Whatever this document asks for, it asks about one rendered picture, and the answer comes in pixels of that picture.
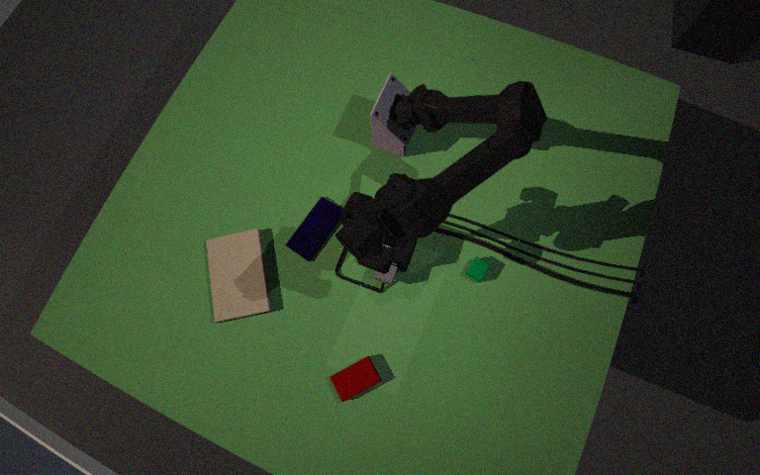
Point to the tan rectangular block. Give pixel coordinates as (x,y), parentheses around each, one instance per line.
(238,276)

